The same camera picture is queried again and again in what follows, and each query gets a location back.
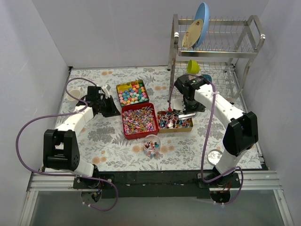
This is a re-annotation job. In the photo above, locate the metal scoop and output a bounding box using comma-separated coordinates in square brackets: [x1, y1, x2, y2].
[178, 112, 198, 120]

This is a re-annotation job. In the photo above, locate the red tin of swirl lollipops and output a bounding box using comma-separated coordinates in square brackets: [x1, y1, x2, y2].
[121, 103, 158, 140]

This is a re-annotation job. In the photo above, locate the clear glass jar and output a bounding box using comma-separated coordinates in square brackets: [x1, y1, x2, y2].
[143, 135, 161, 158]

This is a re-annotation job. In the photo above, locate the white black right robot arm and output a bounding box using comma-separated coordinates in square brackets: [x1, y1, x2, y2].
[174, 74, 258, 187]

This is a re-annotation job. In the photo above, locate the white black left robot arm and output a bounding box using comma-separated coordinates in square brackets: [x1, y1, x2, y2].
[43, 85, 120, 188]

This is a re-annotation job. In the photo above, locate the green tin of star candies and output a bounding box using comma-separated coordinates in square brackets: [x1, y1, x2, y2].
[116, 79, 150, 107]

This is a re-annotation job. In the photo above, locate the teal white bowl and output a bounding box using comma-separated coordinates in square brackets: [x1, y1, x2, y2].
[202, 74, 212, 82]

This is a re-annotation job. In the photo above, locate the white cup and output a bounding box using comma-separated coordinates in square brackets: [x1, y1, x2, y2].
[67, 88, 84, 107]

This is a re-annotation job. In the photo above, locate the green bowl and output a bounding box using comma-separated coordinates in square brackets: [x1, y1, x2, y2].
[186, 60, 200, 74]

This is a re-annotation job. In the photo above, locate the glass jar lid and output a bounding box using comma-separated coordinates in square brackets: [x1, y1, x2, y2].
[207, 149, 223, 166]

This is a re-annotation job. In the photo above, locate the steel dish rack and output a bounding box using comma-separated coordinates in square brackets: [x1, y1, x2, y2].
[167, 14, 266, 103]

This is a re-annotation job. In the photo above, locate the cream plate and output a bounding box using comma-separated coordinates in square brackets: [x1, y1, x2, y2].
[182, 19, 203, 49]

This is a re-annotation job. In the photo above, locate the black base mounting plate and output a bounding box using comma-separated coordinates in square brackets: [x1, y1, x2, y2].
[72, 170, 243, 199]

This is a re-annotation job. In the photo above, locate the blue plate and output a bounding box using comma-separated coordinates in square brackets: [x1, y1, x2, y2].
[192, 2, 210, 49]

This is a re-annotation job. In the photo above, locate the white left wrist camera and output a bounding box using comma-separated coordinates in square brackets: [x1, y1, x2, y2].
[101, 85, 111, 99]

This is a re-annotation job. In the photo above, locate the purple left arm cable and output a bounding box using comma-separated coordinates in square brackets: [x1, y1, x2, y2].
[15, 77, 119, 211]

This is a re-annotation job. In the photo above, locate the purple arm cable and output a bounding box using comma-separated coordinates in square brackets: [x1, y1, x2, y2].
[15, 77, 119, 211]
[167, 74, 243, 206]

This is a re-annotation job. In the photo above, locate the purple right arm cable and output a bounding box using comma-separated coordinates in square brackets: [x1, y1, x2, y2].
[167, 74, 243, 206]

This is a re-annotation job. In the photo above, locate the aluminium frame rail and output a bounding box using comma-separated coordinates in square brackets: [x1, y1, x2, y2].
[27, 171, 83, 192]

